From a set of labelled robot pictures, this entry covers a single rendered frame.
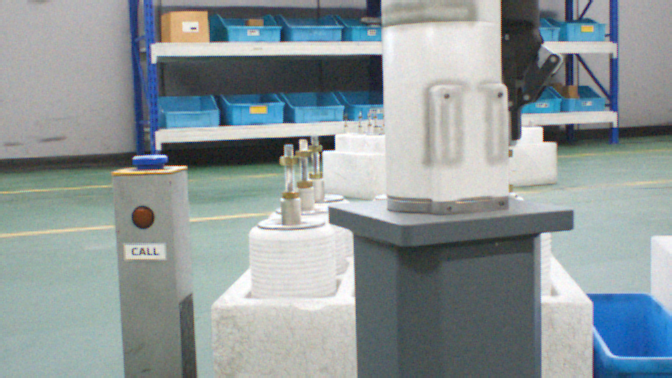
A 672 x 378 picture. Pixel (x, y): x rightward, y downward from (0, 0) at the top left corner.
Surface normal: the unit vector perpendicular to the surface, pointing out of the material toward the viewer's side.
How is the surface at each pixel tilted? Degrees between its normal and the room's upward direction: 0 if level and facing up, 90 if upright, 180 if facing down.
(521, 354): 90
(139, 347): 90
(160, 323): 90
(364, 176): 90
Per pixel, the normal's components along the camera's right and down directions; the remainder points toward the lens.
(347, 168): -0.87, 0.07
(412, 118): -0.61, 0.10
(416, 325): -0.38, 0.11
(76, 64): 0.39, 0.08
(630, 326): -0.13, 0.07
